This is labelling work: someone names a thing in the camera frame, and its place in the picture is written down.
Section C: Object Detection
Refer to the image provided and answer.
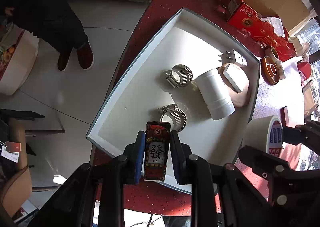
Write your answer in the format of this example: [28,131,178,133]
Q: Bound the small masking tape roll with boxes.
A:
[265,46,279,62]

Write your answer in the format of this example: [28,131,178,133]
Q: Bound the grey white storage tray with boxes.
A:
[86,7,261,195]

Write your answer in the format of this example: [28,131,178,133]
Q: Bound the tan foam ring disc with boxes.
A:
[217,63,251,107]

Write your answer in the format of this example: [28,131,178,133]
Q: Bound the red cardboard gift box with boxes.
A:
[221,0,310,61]

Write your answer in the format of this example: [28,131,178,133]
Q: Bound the large masking tape roll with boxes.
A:
[242,116,283,157]

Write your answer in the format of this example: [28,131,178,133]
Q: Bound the white power plug adapter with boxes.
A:
[219,50,247,67]

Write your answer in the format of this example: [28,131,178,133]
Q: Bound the large white plastic bottle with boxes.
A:
[195,68,235,120]

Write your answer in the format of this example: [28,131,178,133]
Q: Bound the white round snack table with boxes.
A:
[1,25,39,96]

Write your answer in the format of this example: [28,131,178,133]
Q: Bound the metal hose clamp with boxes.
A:
[166,64,193,88]
[158,103,187,132]

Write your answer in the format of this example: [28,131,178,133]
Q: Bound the beige chair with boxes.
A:
[1,109,65,217]

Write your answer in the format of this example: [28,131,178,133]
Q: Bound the tan spool with hub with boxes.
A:
[260,56,280,85]

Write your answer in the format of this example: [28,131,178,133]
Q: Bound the white rectangular box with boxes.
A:
[223,63,248,93]

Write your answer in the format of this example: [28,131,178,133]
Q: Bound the person in dark clothes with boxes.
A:
[1,0,94,72]

